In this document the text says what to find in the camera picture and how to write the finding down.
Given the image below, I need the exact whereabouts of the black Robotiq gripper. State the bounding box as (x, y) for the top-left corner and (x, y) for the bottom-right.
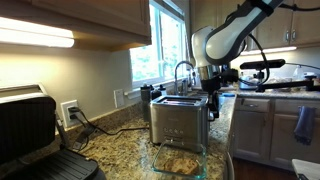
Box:
(199, 74), (224, 120)

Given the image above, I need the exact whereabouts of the stainless steel two-slot toaster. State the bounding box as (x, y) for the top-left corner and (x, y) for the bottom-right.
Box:
(148, 95), (211, 154)

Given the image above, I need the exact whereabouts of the white cooking pot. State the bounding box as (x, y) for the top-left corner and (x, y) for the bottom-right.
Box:
(239, 75), (260, 91)

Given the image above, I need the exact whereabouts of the chrome kitchen faucet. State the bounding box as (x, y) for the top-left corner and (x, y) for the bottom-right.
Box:
(173, 60), (198, 97)

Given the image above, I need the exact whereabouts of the beige base cabinet with drawers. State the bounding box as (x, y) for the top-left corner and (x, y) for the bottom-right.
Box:
(231, 97), (320, 172)

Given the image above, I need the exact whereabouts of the clear glass baking dish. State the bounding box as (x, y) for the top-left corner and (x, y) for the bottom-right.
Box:
(152, 141), (208, 180)

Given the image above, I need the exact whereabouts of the black bottle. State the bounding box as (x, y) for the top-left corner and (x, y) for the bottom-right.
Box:
(140, 83), (153, 123)

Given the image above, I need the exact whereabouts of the kitchen window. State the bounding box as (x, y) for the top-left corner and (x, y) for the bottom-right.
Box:
(129, 0), (188, 90)

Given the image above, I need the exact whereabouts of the under-cabinet light strip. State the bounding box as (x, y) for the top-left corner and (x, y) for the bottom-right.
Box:
(240, 46), (298, 57)
(0, 16), (76, 49)

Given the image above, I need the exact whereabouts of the blue hanging towel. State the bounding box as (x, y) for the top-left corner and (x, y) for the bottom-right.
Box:
(293, 105), (317, 147)

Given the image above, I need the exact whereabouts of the light wooden robot table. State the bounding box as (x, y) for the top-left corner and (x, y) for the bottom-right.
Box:
(291, 158), (320, 180)

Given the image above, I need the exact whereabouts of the black panini grill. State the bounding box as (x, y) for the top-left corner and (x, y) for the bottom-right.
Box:
(0, 83), (108, 180)

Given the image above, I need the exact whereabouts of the curved silver appliance handle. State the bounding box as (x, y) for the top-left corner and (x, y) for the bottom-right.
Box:
(223, 151), (236, 180)

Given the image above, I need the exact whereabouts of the black bar-shaped camera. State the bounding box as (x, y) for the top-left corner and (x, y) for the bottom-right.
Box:
(239, 58), (287, 71)

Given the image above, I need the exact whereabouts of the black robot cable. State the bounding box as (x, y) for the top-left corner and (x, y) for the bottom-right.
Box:
(238, 2), (320, 87)

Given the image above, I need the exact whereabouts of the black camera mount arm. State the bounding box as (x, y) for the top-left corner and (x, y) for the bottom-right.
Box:
(254, 69), (318, 94)

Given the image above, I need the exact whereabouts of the white wall switch plate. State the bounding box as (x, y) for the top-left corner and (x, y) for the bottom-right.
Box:
(113, 88), (126, 109)

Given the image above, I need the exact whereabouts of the black toaster power cable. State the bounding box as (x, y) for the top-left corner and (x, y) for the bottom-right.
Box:
(68, 106), (151, 137)

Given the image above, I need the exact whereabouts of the wall cabinet with metal handles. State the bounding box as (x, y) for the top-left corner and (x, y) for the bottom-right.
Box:
(189, 0), (320, 54)

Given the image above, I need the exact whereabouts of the grey grill power cable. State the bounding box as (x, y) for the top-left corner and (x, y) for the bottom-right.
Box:
(70, 113), (97, 152)

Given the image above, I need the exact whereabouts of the white wall power outlet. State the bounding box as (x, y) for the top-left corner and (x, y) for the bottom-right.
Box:
(60, 99), (81, 129)

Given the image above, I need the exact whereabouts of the wooden wall cabinet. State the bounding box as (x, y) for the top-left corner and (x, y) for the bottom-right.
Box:
(0, 0), (153, 53)

